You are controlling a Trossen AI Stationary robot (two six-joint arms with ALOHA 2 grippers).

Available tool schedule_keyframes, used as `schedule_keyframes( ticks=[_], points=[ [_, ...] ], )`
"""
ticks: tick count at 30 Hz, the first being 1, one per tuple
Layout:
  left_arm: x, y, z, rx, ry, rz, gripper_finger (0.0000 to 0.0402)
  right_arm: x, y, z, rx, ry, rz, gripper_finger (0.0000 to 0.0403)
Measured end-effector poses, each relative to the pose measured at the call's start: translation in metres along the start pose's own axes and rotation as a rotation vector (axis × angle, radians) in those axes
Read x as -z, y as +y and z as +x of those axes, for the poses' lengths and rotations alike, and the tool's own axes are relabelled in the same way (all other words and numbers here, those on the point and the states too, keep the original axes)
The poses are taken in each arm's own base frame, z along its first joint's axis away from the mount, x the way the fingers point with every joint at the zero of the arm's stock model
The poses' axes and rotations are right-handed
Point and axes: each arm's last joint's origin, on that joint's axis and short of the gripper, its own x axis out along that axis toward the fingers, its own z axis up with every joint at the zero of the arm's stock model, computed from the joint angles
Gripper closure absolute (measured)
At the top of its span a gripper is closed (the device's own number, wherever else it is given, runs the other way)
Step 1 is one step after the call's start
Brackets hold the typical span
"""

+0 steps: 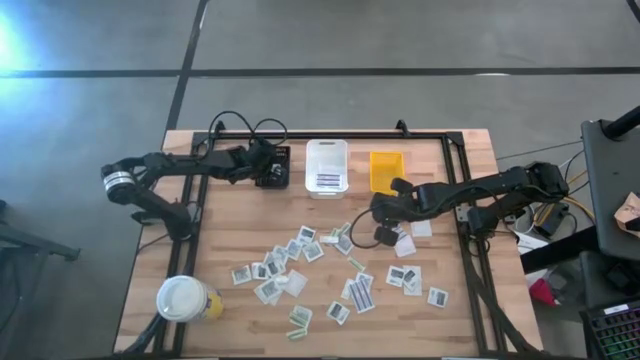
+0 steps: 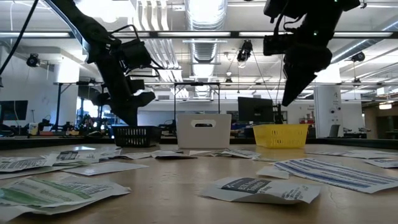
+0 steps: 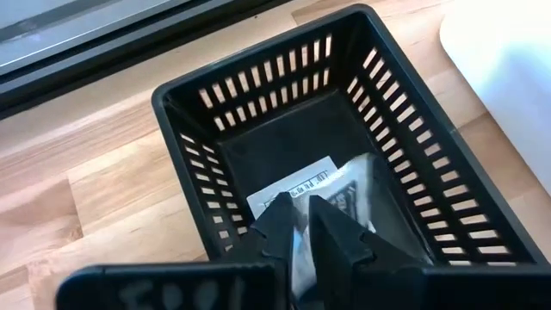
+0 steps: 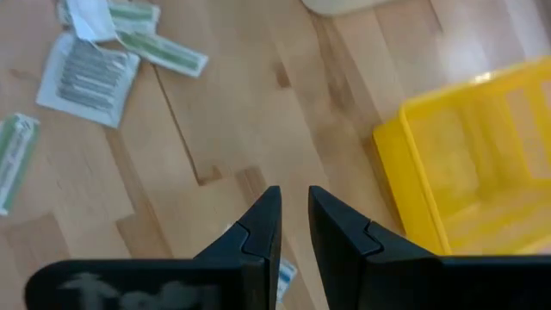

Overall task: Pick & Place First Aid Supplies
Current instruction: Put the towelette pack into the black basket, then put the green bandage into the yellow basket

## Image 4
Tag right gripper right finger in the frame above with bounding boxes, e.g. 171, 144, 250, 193
307, 184, 551, 310

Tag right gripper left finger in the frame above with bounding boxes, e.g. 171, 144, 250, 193
24, 185, 283, 310

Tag yellow plastic basket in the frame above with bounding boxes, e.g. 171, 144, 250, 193
372, 55, 551, 256

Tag torn white text-printed packet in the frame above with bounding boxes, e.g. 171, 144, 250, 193
35, 32, 142, 130

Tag folded plain white packet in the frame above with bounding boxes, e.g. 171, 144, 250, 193
64, 0, 118, 43

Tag white plastic bin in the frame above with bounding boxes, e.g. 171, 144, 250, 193
300, 0, 391, 17

